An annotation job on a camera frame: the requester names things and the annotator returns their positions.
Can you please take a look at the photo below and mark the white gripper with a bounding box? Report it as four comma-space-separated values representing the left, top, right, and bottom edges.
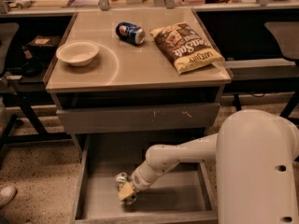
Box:
118, 170, 150, 202

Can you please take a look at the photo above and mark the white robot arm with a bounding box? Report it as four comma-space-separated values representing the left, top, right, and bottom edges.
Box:
116, 109, 299, 224

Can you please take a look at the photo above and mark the open middle drawer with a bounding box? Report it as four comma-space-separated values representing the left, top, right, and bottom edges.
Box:
70, 133, 218, 224

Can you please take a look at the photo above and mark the closed top drawer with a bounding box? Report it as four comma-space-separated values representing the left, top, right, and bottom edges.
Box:
57, 103, 220, 134

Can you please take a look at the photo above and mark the grey drawer cabinet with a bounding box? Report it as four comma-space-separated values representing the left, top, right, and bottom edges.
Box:
45, 8, 231, 149

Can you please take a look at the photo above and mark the blue pepsi can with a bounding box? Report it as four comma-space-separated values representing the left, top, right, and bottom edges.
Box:
115, 21, 145, 46

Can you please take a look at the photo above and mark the white shoe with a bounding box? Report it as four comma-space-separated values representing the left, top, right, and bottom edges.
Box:
0, 186, 17, 208

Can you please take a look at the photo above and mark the white bowl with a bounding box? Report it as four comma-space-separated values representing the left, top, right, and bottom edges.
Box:
56, 40, 99, 67

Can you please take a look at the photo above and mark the dark bottle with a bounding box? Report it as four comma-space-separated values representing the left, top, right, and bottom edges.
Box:
21, 45, 42, 77

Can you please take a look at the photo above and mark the brown chips bag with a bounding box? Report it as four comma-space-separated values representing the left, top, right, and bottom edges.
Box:
150, 22, 224, 74

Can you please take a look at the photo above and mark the black box on shelf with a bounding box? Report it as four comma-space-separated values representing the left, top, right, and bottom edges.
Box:
26, 35, 61, 62

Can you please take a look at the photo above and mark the grey chair left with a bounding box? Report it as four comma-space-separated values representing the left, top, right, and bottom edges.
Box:
0, 22, 19, 76

